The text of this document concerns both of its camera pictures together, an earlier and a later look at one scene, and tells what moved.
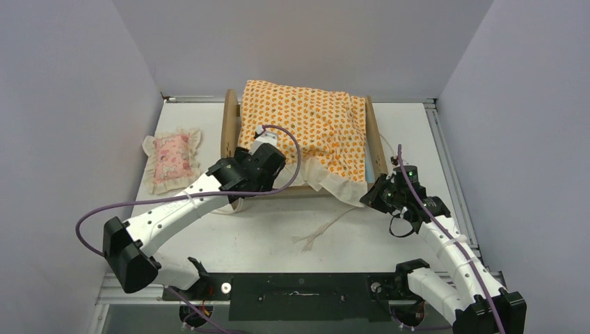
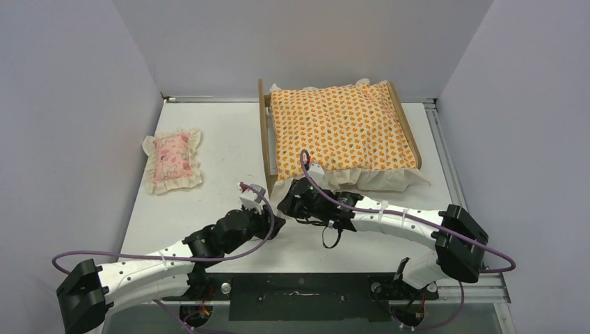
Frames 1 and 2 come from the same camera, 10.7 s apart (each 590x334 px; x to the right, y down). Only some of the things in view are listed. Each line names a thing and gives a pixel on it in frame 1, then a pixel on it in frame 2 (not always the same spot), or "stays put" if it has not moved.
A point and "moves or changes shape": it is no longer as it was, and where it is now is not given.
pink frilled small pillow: x=172 y=163 stays put
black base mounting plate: x=303 y=297 stays put
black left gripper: x=241 y=154 -> x=264 y=220
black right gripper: x=373 y=197 -> x=289 y=207
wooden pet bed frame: x=232 y=138 -> x=266 y=102
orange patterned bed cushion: x=330 y=127 moves or changes shape
